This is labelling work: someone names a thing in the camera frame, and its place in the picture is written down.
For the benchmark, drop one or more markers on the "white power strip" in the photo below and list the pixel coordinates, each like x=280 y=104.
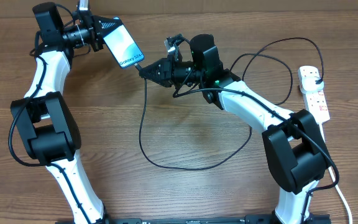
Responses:
x=315 y=102

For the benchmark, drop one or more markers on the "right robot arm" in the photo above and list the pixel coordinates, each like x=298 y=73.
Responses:
x=295 y=150

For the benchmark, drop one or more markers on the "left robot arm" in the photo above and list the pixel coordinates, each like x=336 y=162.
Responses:
x=43 y=132

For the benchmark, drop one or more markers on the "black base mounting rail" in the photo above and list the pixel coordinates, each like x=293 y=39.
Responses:
x=194 y=220

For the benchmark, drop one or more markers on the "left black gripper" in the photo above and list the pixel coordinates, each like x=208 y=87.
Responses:
x=97 y=34

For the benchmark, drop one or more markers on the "Samsung Galaxy smartphone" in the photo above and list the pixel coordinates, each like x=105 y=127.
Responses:
x=123 y=47

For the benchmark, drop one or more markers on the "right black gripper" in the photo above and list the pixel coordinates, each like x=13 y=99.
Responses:
x=166 y=65

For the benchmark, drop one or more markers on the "white charger plug adapter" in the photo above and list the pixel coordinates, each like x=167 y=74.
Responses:
x=310 y=84

